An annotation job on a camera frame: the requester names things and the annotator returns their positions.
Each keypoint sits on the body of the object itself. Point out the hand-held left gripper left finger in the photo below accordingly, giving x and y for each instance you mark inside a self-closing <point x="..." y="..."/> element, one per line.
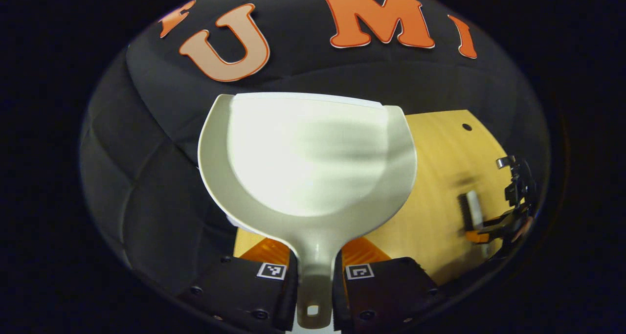
<point x="234" y="290"/>

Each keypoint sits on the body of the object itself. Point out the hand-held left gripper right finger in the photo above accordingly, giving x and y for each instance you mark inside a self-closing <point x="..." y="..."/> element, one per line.
<point x="386" y="290"/>

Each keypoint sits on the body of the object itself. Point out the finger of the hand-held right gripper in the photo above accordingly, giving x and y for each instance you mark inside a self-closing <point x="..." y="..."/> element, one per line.
<point x="484" y="233"/>

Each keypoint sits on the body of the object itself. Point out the small grey broom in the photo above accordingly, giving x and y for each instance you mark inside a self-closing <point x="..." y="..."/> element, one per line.
<point x="473" y="207"/>

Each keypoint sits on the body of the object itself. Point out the grey plastic dustpan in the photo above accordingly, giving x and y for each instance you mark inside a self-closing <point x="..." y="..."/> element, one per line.
<point x="303" y="163"/>

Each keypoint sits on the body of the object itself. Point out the wooden desktop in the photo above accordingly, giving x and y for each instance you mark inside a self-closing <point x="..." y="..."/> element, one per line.
<point x="440" y="177"/>

